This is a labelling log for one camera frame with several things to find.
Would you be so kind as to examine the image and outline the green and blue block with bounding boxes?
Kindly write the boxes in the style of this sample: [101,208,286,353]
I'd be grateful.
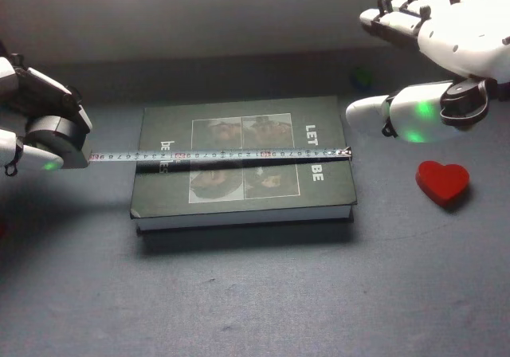
[349,67,375,92]

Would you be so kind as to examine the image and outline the grey table cloth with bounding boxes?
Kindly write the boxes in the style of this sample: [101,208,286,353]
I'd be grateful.
[0,45,510,357]

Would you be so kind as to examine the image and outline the black hardcover Beatles book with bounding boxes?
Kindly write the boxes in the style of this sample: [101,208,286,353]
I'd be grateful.
[129,95,359,237]

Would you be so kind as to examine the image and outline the red heart block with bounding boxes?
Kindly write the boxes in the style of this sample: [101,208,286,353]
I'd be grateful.
[414,159,470,209]

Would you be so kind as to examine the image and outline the grey tape measure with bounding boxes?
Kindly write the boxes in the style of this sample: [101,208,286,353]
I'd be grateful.
[24,114,354,171]

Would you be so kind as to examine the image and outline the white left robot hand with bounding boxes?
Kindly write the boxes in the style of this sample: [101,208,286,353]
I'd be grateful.
[0,40,95,177]

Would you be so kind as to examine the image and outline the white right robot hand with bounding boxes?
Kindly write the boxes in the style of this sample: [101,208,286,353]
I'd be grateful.
[344,0,510,145]

